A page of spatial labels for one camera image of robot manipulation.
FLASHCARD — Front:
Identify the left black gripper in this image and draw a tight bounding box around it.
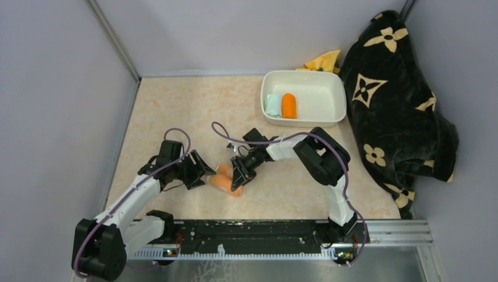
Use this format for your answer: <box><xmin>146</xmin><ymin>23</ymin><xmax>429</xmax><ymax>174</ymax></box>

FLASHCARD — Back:
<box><xmin>171</xmin><ymin>149</ymin><xmax>216</xmax><ymax>190</ymax></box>

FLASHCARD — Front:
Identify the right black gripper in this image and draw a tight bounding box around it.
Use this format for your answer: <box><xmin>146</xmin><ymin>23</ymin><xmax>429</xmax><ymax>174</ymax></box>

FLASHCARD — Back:
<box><xmin>231</xmin><ymin>149</ymin><xmax>263</xmax><ymax>191</ymax></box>

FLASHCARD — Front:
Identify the orange polka dot towel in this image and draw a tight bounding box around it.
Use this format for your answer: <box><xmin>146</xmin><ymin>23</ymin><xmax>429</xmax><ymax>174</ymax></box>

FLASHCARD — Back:
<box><xmin>207</xmin><ymin>163</ymin><xmax>243</xmax><ymax>197</ymax></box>

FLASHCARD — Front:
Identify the light mint green towel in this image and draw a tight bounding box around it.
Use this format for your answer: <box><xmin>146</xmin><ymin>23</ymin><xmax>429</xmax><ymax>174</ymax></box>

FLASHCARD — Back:
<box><xmin>265</xmin><ymin>93</ymin><xmax>282</xmax><ymax>118</ymax></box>

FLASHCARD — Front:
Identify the plain bright orange towel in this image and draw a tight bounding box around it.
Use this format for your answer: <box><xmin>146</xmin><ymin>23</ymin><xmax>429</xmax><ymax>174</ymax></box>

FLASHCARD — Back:
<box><xmin>281</xmin><ymin>93</ymin><xmax>297</xmax><ymax>119</ymax></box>

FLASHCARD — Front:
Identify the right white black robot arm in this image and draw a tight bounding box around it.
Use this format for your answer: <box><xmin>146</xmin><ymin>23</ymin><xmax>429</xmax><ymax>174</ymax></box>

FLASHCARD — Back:
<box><xmin>230</xmin><ymin>127</ymin><xmax>358</xmax><ymax>242</ymax></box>

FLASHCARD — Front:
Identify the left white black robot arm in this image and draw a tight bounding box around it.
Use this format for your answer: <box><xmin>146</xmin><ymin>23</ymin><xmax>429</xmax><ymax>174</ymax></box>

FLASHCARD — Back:
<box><xmin>72</xmin><ymin>140</ymin><xmax>216</xmax><ymax>281</ymax></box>

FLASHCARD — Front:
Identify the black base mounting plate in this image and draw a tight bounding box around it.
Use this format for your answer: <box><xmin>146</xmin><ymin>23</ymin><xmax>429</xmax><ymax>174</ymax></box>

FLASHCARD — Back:
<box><xmin>151</xmin><ymin>220</ymin><xmax>370</xmax><ymax>258</ymax></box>

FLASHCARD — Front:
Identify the white plastic bin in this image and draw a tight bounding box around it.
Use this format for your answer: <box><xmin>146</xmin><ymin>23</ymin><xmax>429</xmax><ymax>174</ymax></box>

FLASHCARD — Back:
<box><xmin>260</xmin><ymin>70</ymin><xmax>346</xmax><ymax>127</ymax></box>

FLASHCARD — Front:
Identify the yellow towel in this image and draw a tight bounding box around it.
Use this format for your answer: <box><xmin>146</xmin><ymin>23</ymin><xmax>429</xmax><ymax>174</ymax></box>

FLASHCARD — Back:
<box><xmin>297</xmin><ymin>50</ymin><xmax>341</xmax><ymax>74</ymax></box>

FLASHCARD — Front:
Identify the black floral blanket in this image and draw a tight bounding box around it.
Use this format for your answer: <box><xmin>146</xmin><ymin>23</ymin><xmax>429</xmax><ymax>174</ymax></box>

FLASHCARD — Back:
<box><xmin>339</xmin><ymin>10</ymin><xmax>459</xmax><ymax>219</ymax></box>

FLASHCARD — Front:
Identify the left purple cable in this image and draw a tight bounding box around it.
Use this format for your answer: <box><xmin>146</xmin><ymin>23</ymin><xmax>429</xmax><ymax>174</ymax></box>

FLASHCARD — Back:
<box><xmin>73</xmin><ymin>128</ymin><xmax>192</xmax><ymax>278</ymax></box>

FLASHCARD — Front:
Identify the purple cable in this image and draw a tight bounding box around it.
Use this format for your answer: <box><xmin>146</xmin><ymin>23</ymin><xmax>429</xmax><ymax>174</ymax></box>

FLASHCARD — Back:
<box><xmin>211</xmin><ymin>122</ymin><xmax>368</xmax><ymax>267</ymax></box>
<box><xmin>73</xmin><ymin>128</ymin><xmax>192</xmax><ymax>278</ymax></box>

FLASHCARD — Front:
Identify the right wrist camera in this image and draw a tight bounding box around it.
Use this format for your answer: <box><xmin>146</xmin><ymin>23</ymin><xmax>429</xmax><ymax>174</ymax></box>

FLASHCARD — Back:
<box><xmin>226</xmin><ymin>142</ymin><xmax>241</xmax><ymax>154</ymax></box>

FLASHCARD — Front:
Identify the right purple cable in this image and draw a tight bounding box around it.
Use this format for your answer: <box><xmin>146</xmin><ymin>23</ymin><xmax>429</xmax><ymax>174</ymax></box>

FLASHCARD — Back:
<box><xmin>211</xmin><ymin>122</ymin><xmax>368</xmax><ymax>267</ymax></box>

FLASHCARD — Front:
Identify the aluminium frame rail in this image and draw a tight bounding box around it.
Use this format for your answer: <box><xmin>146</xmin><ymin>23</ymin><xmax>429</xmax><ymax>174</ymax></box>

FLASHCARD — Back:
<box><xmin>70</xmin><ymin>220</ymin><xmax>445</xmax><ymax>282</ymax></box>

